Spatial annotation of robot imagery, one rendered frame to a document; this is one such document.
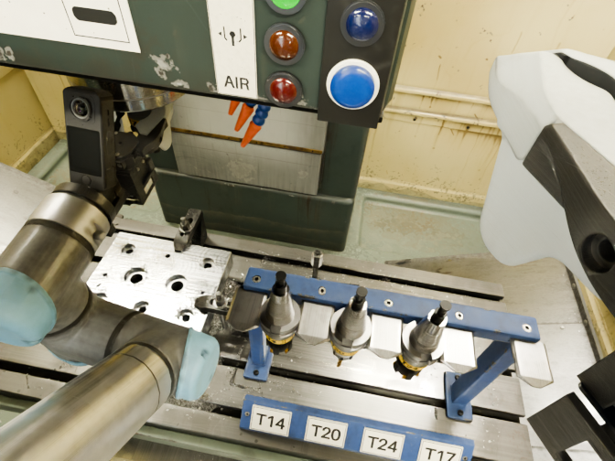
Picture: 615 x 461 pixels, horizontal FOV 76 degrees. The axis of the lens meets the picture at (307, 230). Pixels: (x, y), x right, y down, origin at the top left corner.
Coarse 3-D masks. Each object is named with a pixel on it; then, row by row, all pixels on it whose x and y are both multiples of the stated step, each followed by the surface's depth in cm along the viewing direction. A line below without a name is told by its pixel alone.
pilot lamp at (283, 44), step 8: (280, 32) 25; (288, 32) 25; (272, 40) 25; (280, 40) 25; (288, 40) 25; (296, 40) 25; (272, 48) 26; (280, 48) 25; (288, 48) 25; (296, 48) 26; (280, 56) 26; (288, 56) 26
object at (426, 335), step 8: (432, 312) 55; (424, 320) 55; (432, 320) 54; (416, 328) 57; (424, 328) 55; (432, 328) 54; (440, 328) 54; (416, 336) 57; (424, 336) 56; (432, 336) 55; (440, 336) 55; (416, 344) 57; (424, 344) 57; (432, 344) 56; (424, 352) 58; (432, 352) 58
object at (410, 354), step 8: (408, 328) 60; (408, 336) 60; (408, 344) 59; (440, 344) 59; (408, 352) 58; (416, 352) 58; (440, 352) 58; (408, 360) 59; (416, 360) 59; (424, 360) 60; (432, 360) 58
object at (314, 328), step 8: (304, 304) 63; (312, 304) 63; (320, 304) 63; (328, 304) 63; (304, 312) 62; (312, 312) 62; (320, 312) 62; (328, 312) 62; (304, 320) 61; (312, 320) 61; (320, 320) 61; (328, 320) 61; (304, 328) 60; (312, 328) 60; (320, 328) 60; (328, 328) 60; (304, 336) 60; (312, 336) 60; (320, 336) 60; (328, 336) 60; (312, 344) 59
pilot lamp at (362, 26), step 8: (360, 8) 23; (368, 8) 23; (352, 16) 23; (360, 16) 23; (368, 16) 23; (376, 16) 23; (352, 24) 24; (360, 24) 24; (368, 24) 23; (376, 24) 24; (352, 32) 24; (360, 32) 24; (368, 32) 24; (360, 40) 24
